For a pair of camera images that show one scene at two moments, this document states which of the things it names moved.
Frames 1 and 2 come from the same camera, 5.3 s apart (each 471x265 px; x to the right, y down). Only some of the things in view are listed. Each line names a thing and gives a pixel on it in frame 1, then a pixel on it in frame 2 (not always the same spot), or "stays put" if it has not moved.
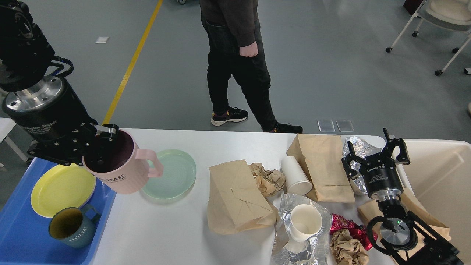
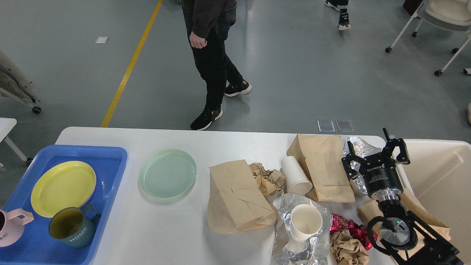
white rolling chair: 453,14 stays put
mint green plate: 179,176 stays put
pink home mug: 116,163 -> 12,227
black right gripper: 381,179 stays put
